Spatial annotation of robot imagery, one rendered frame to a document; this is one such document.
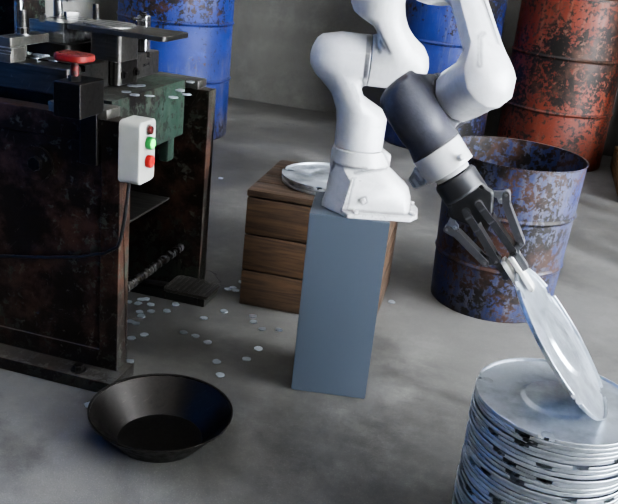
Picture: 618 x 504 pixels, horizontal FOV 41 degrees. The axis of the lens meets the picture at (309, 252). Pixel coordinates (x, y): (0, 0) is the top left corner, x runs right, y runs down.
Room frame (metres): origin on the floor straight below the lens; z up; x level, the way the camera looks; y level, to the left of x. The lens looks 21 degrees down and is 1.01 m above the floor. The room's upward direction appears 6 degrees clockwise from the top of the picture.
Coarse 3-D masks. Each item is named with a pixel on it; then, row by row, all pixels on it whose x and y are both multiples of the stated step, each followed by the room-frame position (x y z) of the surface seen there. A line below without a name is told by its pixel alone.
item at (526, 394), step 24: (504, 360) 1.40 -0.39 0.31; (528, 360) 1.42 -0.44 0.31; (480, 384) 1.31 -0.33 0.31; (504, 384) 1.32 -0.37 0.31; (528, 384) 1.32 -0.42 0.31; (552, 384) 1.32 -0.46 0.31; (504, 408) 1.23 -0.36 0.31; (528, 408) 1.24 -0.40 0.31; (552, 408) 1.24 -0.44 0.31; (576, 408) 1.25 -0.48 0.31; (528, 432) 1.16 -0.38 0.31; (552, 432) 1.17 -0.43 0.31; (576, 432) 1.18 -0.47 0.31; (600, 432) 1.19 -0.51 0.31
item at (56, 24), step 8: (56, 16) 2.05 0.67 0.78; (64, 16) 2.07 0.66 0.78; (32, 24) 1.96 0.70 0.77; (40, 24) 1.95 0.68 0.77; (48, 24) 1.95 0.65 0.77; (56, 24) 1.94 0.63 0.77; (64, 24) 1.94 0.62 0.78; (48, 32) 1.95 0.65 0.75; (56, 32) 1.94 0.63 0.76; (64, 32) 1.94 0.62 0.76; (72, 32) 1.97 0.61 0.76; (80, 32) 2.01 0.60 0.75; (88, 32) 2.04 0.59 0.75; (56, 40) 1.94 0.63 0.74; (64, 40) 1.94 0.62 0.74; (72, 40) 1.97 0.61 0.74; (80, 40) 2.01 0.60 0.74
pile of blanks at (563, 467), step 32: (480, 416) 1.24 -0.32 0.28; (480, 448) 1.24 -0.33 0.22; (512, 448) 1.17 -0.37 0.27; (544, 448) 1.15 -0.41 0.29; (576, 448) 1.13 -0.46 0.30; (608, 448) 1.15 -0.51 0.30; (480, 480) 1.21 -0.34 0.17; (512, 480) 1.16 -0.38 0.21; (544, 480) 1.15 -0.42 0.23; (576, 480) 1.15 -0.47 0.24; (608, 480) 1.15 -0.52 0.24
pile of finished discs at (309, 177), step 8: (288, 168) 2.40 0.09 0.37; (296, 168) 2.41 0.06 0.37; (304, 168) 2.42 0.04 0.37; (312, 168) 2.43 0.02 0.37; (320, 168) 2.44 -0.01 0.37; (328, 168) 2.45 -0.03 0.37; (288, 176) 2.32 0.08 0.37; (296, 176) 2.32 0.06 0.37; (304, 176) 2.33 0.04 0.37; (312, 176) 2.33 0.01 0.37; (320, 176) 2.33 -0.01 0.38; (288, 184) 2.27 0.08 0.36; (296, 184) 2.30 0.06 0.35; (304, 184) 2.23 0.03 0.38; (312, 184) 2.26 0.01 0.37; (320, 184) 2.27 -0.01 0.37; (304, 192) 2.23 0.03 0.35; (312, 192) 2.22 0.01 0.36
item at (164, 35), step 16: (96, 32) 1.92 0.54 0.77; (112, 32) 1.91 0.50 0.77; (128, 32) 1.90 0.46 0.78; (144, 32) 1.93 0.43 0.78; (160, 32) 1.96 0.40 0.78; (176, 32) 1.99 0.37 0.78; (96, 48) 1.94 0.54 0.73; (112, 48) 1.93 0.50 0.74; (128, 48) 1.97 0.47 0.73; (112, 64) 1.93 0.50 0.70; (128, 64) 1.97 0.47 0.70; (112, 80) 1.93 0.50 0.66; (128, 80) 1.97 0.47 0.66
